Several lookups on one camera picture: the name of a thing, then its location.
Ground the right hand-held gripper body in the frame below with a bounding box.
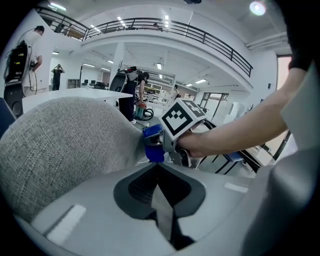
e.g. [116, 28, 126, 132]
[159, 97, 208, 168]

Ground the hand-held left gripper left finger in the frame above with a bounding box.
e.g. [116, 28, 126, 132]
[29, 162, 177, 256]

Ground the grey shell chair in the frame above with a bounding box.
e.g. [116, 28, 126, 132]
[0, 96, 151, 225]

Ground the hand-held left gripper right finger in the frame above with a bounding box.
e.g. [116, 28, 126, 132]
[157, 162, 257, 242]

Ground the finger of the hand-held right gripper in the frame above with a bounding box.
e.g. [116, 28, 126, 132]
[145, 133, 164, 146]

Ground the blue chair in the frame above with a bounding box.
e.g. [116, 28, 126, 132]
[223, 151, 245, 162]
[0, 97, 17, 138]

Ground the vacuum cleaner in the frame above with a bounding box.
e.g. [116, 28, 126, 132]
[133, 101, 155, 121]

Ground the white table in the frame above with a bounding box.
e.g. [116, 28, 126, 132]
[21, 87, 133, 113]

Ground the person's white vest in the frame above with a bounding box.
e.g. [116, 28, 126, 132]
[279, 62, 320, 151]

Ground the black balcony railing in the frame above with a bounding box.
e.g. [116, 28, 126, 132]
[34, 6, 254, 78]

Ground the person's black top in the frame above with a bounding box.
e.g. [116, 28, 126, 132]
[284, 0, 320, 73]

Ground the person's right forearm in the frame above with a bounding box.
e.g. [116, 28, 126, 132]
[211, 83, 292, 157]

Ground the person's right hand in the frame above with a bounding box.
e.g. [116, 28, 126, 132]
[176, 131, 213, 159]

